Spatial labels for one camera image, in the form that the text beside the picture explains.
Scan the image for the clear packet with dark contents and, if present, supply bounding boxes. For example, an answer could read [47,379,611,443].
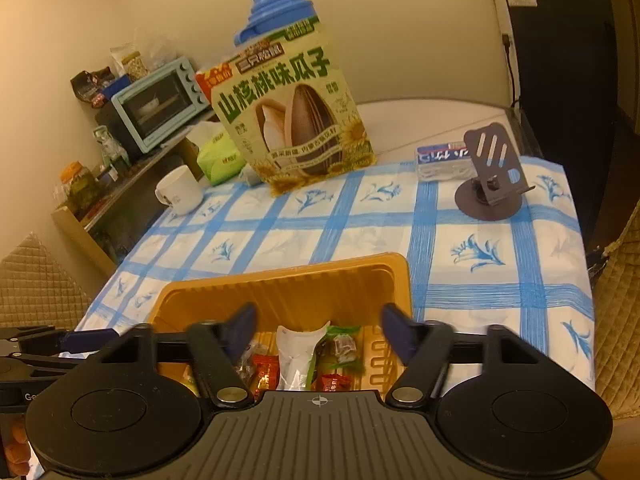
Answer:
[232,340,258,386]

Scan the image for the beige quilted chair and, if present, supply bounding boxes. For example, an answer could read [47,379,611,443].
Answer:
[0,232,93,331]
[592,200,640,421]

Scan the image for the white green-ended snack packet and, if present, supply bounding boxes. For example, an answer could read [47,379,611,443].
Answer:
[276,321,331,392]

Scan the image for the green tissue pack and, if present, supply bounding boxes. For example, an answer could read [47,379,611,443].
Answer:
[187,122,248,187]

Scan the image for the white mug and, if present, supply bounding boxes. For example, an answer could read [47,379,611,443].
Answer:
[154,165,205,216]

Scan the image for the orange lumpy object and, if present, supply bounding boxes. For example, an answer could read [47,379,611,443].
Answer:
[4,417,32,478]

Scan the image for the red candy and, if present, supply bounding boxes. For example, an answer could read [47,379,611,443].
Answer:
[250,354,281,401]

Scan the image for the silver foil bag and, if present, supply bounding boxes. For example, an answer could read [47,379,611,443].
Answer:
[92,125,131,171]

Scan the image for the large sunflower seed bag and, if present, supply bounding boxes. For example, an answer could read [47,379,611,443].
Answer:
[196,22,377,198]

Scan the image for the black appliance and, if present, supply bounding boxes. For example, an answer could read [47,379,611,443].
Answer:
[95,105,136,163]

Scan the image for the blue white small box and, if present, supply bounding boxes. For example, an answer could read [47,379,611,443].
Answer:
[416,144,473,181]

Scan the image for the green brown candy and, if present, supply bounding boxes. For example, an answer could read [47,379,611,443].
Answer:
[314,325,362,376]

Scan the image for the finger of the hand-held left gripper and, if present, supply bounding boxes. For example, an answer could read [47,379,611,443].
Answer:
[0,326,118,356]
[0,355,81,378]

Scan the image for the small red printed packet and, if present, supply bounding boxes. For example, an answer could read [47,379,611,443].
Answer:
[317,374,353,392]

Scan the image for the wooden shelf unit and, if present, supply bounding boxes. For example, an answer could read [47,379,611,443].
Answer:
[51,130,211,276]

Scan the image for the orange plastic tray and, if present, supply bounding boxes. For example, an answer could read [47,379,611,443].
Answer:
[147,254,413,401]

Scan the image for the blue lidded water jug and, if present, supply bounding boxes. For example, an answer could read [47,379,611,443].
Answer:
[234,0,313,48]

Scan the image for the orange lidded jar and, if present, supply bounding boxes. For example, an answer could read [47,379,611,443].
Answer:
[60,161,101,211]

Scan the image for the blue checked tablecloth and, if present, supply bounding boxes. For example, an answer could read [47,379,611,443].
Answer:
[75,156,598,396]

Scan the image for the bag of nuts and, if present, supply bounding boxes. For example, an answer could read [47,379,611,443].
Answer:
[122,50,148,81]

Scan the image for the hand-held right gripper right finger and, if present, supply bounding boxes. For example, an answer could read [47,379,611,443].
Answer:
[382,303,543,408]

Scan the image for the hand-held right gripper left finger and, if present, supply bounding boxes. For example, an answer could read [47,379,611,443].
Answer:
[95,302,258,409]

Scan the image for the light blue toaster oven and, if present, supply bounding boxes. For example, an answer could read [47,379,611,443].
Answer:
[110,56,211,155]

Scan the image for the dark snack bags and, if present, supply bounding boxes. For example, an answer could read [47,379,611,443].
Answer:
[70,66,118,111]

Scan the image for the grey phone stand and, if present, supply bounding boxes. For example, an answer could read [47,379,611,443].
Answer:
[455,124,537,222]

